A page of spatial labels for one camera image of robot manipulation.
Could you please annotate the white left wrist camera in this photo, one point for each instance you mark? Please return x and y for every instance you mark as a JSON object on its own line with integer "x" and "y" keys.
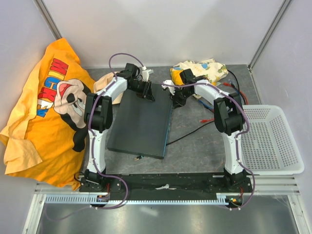
{"x": 146, "y": 73}

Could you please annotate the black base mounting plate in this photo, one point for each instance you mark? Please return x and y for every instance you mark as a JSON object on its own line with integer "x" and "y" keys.
{"x": 202, "y": 182}

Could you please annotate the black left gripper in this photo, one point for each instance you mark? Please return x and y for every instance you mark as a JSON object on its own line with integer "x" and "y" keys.
{"x": 147, "y": 92}

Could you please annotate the white perforated plastic basket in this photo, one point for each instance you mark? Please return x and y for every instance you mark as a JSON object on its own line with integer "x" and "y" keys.
{"x": 269, "y": 148}

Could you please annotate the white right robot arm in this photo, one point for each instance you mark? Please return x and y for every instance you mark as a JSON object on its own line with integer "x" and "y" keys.
{"x": 229, "y": 116}

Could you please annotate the slotted grey cable duct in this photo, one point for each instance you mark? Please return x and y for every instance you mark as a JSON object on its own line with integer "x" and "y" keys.
{"x": 112, "y": 199}

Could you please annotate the patterned white yellow cloth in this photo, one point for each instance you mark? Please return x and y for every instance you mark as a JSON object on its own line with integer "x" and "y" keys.
{"x": 210, "y": 69}

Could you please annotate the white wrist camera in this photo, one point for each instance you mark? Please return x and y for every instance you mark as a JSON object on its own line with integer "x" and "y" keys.
{"x": 146, "y": 73}
{"x": 168, "y": 85}

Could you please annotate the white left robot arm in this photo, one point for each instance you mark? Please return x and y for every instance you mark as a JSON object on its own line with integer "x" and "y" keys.
{"x": 98, "y": 114}

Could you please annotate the beige bucket hat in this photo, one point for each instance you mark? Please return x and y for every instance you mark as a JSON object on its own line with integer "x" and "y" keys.
{"x": 107, "y": 83}

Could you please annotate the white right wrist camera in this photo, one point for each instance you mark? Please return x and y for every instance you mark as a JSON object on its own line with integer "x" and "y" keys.
{"x": 168, "y": 85}

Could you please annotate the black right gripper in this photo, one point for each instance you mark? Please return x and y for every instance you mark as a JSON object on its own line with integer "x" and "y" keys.
{"x": 177, "y": 102}

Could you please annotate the dark grey network switch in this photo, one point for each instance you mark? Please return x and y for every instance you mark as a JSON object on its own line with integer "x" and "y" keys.
{"x": 141, "y": 126}

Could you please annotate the orange Mickey t-shirt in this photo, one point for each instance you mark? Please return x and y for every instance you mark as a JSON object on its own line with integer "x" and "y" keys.
{"x": 45, "y": 135}

